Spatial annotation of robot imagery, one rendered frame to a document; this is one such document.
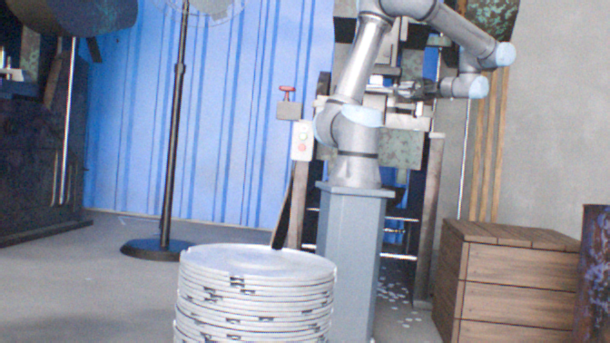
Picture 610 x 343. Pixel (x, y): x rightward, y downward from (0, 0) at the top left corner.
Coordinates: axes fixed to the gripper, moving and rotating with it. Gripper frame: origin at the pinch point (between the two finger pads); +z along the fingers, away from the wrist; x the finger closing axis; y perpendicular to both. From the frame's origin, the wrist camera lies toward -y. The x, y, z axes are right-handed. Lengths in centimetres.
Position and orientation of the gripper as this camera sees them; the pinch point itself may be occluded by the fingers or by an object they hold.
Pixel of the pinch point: (401, 90)
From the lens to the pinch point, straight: 236.5
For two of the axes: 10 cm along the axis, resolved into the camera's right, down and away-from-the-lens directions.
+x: -0.7, 10.0, 0.3
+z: -7.2, -0.7, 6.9
